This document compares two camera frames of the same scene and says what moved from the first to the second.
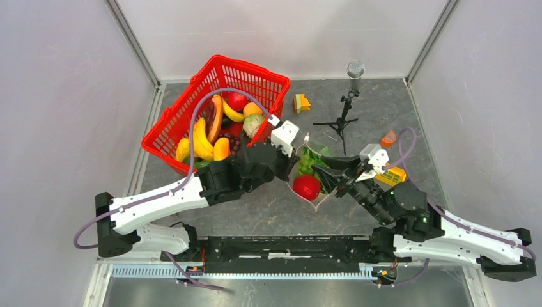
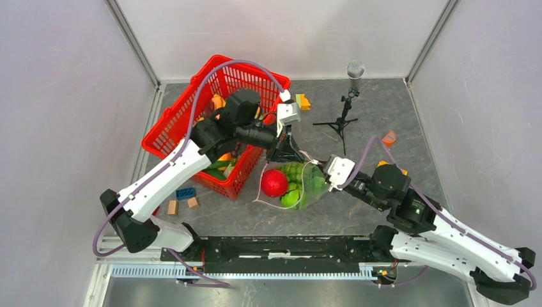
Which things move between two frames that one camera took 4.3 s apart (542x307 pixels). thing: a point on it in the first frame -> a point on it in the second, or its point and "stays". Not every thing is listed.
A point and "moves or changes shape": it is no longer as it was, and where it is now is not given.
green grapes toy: [309, 158] moves or changes shape
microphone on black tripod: [355, 70] stays
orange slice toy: [388, 139] stays
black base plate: [290, 254] stays
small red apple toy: [307, 186] -> [274, 183]
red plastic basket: [226, 106] stays
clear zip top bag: [307, 181] moves or changes shape
